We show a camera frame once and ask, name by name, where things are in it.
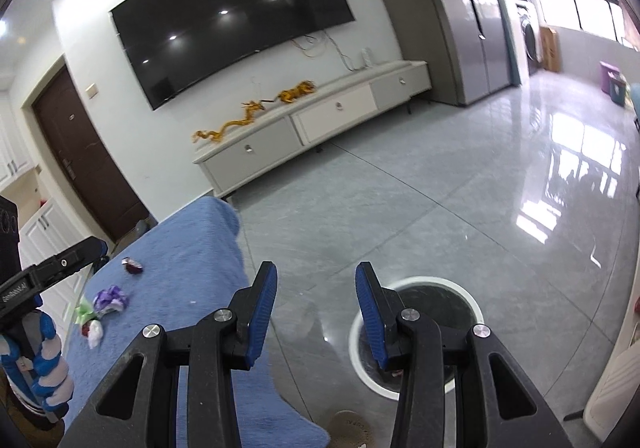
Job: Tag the grey refrigerator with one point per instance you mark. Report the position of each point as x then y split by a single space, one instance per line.
450 28

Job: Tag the white lower cabinet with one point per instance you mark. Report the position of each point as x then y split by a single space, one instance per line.
40 228

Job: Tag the dark brown door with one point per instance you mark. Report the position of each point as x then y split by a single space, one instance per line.
85 153

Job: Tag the balcony window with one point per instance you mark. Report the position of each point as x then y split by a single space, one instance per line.
590 13

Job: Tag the white furniture piece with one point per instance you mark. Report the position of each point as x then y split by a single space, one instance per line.
617 378

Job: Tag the wall light switch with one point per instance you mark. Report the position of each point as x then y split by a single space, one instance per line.
92 91

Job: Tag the black wall television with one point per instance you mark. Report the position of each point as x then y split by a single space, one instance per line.
225 18

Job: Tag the grey round object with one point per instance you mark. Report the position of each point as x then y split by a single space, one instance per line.
141 228

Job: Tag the person's left hand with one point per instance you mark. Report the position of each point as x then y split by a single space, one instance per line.
47 363

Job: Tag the purple storage bin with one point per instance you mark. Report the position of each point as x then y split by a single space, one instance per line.
607 75

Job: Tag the beige slipper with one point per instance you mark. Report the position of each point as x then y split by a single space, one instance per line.
347 430

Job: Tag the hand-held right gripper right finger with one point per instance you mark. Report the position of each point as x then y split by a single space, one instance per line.
370 308

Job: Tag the white upper cabinet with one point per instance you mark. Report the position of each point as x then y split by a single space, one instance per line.
12 153

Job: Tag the green wrapper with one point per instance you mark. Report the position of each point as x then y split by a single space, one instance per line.
85 312

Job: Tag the white round trash bin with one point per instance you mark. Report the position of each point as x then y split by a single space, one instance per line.
450 298

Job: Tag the blue fluffy blanket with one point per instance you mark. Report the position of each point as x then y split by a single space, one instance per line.
190 248

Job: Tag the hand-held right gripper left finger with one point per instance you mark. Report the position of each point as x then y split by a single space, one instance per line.
262 308

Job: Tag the washing machine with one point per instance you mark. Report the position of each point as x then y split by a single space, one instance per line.
529 35

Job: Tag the purple wrapper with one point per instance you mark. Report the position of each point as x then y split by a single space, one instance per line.
110 300

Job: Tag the golden tiger figurine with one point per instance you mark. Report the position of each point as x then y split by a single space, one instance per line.
295 92

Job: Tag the golden dragon figurine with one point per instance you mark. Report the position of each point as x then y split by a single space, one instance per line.
235 123

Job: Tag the dark red candy wrapper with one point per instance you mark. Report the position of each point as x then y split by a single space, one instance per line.
134 267

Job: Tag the red and white wrapper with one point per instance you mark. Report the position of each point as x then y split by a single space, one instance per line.
95 339

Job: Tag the white router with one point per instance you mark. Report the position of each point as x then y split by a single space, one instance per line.
367 58

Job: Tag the green storage bin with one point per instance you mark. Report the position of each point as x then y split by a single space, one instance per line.
620 92

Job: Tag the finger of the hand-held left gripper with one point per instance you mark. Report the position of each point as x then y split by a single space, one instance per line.
63 262

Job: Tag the cardboard box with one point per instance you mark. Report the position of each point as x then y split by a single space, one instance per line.
550 48

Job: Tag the white television cabinet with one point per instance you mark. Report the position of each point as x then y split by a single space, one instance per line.
260 148

